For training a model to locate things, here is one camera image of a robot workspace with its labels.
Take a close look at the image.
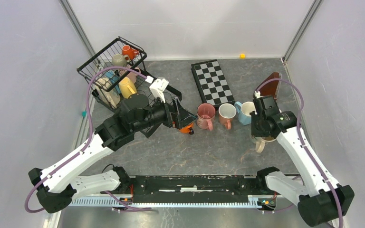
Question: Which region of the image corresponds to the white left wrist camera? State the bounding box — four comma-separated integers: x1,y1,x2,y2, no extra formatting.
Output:
145,76,169,103

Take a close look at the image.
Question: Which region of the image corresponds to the cream mug in rack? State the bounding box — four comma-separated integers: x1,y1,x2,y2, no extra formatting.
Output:
96,77,121,108

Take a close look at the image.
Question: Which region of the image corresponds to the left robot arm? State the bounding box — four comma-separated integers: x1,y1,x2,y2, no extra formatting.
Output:
25,94,197,213

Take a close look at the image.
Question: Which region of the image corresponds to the light blue mug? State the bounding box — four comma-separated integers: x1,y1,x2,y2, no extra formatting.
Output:
234,101,255,125

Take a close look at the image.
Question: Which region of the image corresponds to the black white chessboard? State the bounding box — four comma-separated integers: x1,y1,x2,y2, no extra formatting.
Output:
191,59,236,109

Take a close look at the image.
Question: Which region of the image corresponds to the tan tall cup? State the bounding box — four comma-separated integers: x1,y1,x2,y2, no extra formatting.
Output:
250,135,276,153

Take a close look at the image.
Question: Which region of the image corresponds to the black dish rack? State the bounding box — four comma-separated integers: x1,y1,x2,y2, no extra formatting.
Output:
92,70,183,139

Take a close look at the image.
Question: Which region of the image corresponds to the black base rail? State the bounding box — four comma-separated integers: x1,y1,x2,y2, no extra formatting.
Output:
100,174,288,204

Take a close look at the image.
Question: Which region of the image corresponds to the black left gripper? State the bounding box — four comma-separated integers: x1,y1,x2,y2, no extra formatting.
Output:
133,94,199,133

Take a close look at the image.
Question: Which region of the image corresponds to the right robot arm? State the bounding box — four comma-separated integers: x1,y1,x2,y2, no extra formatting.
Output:
251,95,355,227

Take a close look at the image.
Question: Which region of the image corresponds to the salmon pink mug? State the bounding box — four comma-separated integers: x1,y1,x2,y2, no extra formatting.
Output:
218,103,237,130

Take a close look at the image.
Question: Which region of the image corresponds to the black wire basket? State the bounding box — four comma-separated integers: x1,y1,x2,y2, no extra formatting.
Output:
77,37,149,96

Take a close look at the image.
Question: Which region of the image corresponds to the pink floral mug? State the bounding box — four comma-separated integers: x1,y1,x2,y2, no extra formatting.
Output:
196,103,216,131

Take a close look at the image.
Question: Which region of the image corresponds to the orange cup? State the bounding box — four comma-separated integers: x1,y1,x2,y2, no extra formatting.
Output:
179,122,194,135

